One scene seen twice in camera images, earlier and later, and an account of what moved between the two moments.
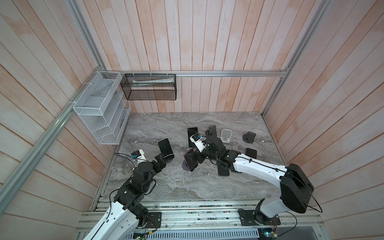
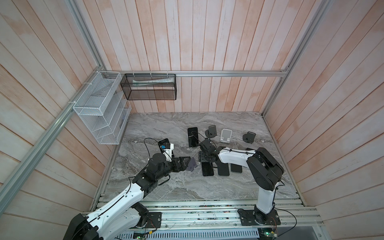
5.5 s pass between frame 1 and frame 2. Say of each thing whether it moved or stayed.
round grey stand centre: stayed
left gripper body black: moved
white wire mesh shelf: stayed
